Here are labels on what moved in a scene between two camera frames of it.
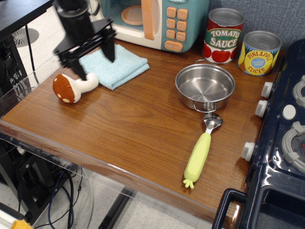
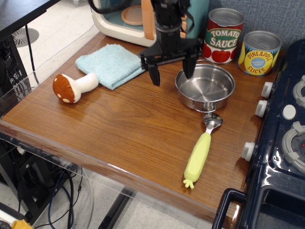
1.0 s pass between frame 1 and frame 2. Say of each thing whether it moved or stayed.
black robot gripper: moved
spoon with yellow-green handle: stayed
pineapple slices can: stayed
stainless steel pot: stayed
